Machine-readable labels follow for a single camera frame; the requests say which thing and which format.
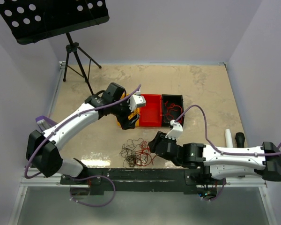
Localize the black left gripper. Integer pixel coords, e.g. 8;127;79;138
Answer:
111;95;140;129

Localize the red wire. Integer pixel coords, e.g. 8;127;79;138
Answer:
135;140;156;167
163;100;185;124

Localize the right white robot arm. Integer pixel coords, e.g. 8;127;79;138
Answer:
148;132;281;184

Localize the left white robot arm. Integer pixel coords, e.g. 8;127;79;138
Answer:
24;82;146;184

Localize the yellow plastic bin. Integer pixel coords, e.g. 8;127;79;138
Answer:
116;100;140;130

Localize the red plastic bin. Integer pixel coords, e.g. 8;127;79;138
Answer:
139;94;162;127

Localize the black plastic bin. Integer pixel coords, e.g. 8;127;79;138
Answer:
161;94;184;128

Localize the white microphone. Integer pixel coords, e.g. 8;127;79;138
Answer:
225;129;234;148

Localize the black microphone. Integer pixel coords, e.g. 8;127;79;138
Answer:
235;132;245;148

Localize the purple plastic holder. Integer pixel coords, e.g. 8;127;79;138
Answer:
35;116;57;132

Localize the black perforated music stand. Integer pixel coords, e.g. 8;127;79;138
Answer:
0;0;110;83

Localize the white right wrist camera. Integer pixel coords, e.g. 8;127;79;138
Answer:
165;120;183;140

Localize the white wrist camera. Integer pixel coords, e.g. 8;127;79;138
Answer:
129;91;147;113
165;120;183;140

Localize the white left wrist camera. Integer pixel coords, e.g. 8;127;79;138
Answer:
129;91;147;113

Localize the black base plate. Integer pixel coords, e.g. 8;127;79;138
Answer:
60;168;223;195

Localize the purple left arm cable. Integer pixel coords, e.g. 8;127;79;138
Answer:
24;84;142;207

